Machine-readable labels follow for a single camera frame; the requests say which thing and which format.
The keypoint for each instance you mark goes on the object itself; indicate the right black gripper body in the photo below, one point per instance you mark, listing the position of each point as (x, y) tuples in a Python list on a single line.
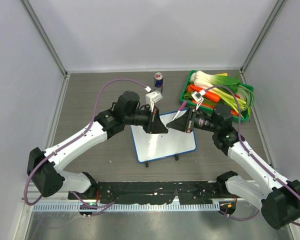
[(200, 120)]

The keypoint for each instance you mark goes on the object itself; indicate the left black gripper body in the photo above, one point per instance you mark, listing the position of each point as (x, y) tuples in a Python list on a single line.
[(144, 118)]

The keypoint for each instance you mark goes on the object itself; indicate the pink capped marker pen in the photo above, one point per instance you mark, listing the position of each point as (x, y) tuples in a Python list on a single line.
[(179, 110)]

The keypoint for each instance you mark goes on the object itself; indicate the blue framed whiteboard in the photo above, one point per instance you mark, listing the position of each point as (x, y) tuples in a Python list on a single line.
[(152, 147)]

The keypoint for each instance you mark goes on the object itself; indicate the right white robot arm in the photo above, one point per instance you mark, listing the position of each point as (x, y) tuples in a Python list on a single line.
[(276, 197)]

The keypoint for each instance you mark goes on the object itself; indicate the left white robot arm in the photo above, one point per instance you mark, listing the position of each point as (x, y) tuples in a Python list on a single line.
[(46, 167)]

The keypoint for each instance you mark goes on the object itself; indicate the small orange carrot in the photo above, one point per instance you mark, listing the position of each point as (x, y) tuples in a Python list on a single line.
[(212, 106)]

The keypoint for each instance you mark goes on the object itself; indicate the green plastic tray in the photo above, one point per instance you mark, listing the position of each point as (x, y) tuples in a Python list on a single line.
[(186, 96)]

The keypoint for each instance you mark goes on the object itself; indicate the green onion bunch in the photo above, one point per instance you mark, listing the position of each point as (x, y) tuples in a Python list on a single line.
[(242, 101)]

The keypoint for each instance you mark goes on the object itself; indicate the large orange carrot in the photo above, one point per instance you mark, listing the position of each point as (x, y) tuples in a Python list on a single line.
[(208, 95)]

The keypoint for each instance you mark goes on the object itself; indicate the red bull can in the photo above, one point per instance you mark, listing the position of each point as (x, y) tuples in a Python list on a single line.
[(158, 82)]

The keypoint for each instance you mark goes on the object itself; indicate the white green bok choy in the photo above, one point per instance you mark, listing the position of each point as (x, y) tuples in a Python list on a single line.
[(205, 80)]

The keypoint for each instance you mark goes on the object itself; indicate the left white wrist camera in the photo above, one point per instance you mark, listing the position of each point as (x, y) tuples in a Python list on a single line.
[(151, 98)]

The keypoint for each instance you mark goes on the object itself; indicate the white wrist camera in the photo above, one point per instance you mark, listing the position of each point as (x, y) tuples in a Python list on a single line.
[(198, 99), (151, 98)]

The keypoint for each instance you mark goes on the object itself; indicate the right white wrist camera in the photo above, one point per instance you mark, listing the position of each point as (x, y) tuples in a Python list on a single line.
[(198, 99)]

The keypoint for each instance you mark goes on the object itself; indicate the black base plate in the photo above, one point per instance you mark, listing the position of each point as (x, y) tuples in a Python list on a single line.
[(159, 192)]

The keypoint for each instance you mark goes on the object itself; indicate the white slotted cable duct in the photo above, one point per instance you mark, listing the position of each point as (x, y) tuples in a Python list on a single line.
[(76, 206)]

